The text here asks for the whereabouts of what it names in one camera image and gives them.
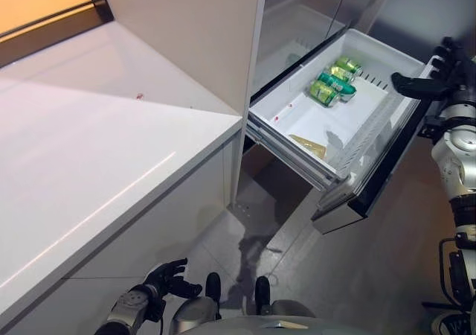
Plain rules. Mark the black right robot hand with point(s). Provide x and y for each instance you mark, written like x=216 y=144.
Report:
x=453 y=74

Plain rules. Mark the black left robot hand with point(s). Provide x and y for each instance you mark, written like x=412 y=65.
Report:
x=163 y=279

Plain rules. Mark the white fridge drawer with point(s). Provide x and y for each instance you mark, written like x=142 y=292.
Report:
x=368 y=100

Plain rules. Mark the tea bottle with white cap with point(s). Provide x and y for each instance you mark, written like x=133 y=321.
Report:
x=308 y=146

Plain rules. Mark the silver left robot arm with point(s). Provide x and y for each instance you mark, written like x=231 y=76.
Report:
x=126 y=307

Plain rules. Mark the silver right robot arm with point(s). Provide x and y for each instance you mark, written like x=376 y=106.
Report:
x=457 y=152

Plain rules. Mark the stainless steel fridge door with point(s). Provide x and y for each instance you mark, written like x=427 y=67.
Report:
x=297 y=18
x=364 y=0

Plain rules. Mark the stainless bottom fridge drawer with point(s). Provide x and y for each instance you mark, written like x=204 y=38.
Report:
x=275 y=178

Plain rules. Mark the grey left robot leg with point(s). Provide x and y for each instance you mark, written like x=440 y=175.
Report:
x=193 y=312

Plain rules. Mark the grey robot leg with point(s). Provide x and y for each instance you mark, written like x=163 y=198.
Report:
x=193 y=312
x=294 y=308

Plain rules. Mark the black left robot foot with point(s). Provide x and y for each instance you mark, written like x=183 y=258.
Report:
x=213 y=288

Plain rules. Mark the black robot foot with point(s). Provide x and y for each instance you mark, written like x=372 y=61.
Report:
x=263 y=294
x=213 y=288

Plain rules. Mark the black right robot foot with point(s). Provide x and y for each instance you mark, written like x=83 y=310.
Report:
x=263 y=294

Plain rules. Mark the light green drink can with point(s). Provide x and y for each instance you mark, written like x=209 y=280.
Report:
x=349 y=65
x=340 y=73
x=323 y=94

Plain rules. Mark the dark green drink can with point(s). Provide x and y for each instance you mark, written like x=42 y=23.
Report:
x=336 y=85

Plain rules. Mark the grey robot torso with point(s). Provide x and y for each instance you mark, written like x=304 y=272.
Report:
x=271 y=327

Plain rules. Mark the grey right robot leg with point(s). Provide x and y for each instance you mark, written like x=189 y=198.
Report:
x=294 y=308

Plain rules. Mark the tall white cabinet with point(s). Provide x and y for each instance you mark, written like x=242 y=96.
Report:
x=186 y=33

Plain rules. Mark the dark framed orange window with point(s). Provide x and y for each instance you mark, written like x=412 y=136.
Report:
x=41 y=3

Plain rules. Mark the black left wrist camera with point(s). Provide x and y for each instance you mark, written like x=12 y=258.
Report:
x=156 y=310

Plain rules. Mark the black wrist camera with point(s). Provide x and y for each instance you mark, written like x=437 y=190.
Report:
x=433 y=126
x=156 y=310

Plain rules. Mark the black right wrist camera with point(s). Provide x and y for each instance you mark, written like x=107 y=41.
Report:
x=433 y=126

